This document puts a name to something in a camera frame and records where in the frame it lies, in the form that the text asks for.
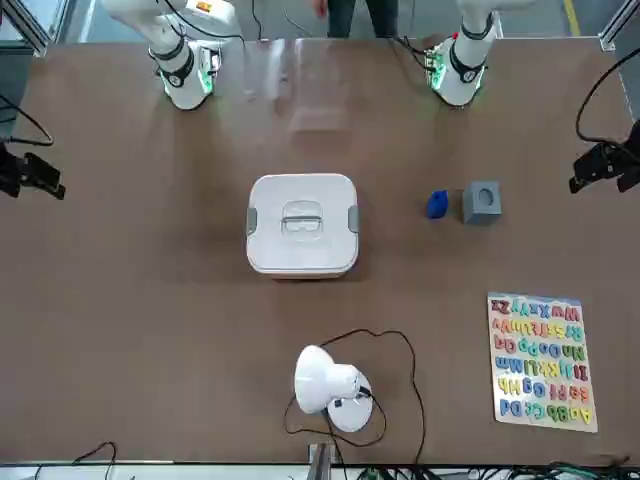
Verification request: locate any green circuit board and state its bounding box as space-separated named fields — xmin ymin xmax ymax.
xmin=199 ymin=46 xmax=223 ymax=77
xmin=424 ymin=46 xmax=448 ymax=87

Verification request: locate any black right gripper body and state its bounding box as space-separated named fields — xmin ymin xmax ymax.
xmin=0 ymin=142 xmax=24 ymax=184

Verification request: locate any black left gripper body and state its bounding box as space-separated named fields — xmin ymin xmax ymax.
xmin=607 ymin=118 xmax=640 ymax=169

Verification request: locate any black left arm base cable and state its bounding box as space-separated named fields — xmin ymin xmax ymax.
xmin=388 ymin=36 xmax=432 ymax=70

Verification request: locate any aluminium frame post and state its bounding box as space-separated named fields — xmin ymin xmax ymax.
xmin=597 ymin=0 xmax=640 ymax=52
xmin=307 ymin=442 xmax=337 ymax=480
xmin=0 ymin=0 xmax=52 ymax=57

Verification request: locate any blue toy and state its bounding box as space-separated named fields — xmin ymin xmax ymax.
xmin=426 ymin=188 xmax=450 ymax=221

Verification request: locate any colourful alphabet puzzle board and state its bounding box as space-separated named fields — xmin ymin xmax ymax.
xmin=486 ymin=291 xmax=600 ymax=434

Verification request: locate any white desk lamp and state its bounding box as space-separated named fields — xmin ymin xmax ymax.
xmin=293 ymin=344 xmax=376 ymax=434

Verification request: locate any grey block with round hole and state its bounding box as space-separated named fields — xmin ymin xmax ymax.
xmin=460 ymin=179 xmax=503 ymax=227

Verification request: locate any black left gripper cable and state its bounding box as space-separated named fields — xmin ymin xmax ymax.
xmin=574 ymin=47 xmax=640 ymax=145

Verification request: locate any white bin lid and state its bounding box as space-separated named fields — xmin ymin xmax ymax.
xmin=245 ymin=173 xmax=361 ymax=275

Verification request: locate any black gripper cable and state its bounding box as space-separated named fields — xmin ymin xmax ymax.
xmin=574 ymin=47 xmax=640 ymax=145
xmin=0 ymin=94 xmax=55 ymax=148

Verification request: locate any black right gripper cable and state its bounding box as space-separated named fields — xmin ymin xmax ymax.
xmin=0 ymin=94 xmax=55 ymax=148

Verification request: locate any black lamp cable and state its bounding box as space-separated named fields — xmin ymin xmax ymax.
xmin=283 ymin=328 xmax=428 ymax=480

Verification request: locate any person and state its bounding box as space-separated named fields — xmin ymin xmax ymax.
xmin=312 ymin=0 xmax=401 ymax=40

